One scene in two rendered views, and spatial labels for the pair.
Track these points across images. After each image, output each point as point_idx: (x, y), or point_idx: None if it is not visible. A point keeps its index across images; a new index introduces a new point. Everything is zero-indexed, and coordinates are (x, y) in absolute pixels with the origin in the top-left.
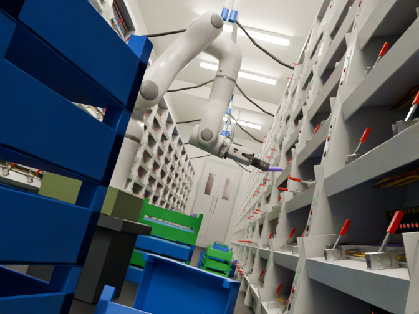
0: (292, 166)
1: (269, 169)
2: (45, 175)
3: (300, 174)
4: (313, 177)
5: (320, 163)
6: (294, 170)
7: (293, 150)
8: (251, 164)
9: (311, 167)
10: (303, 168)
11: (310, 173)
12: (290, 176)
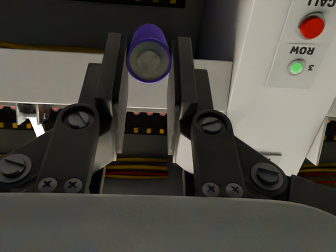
0: (294, 80)
1: (130, 44)
2: None
3: (236, 22)
4: (224, 1)
5: (211, 56)
6: (240, 44)
7: (313, 154)
8: (197, 182)
9: (220, 45)
10: (228, 47)
11: (225, 21)
12: (276, 16)
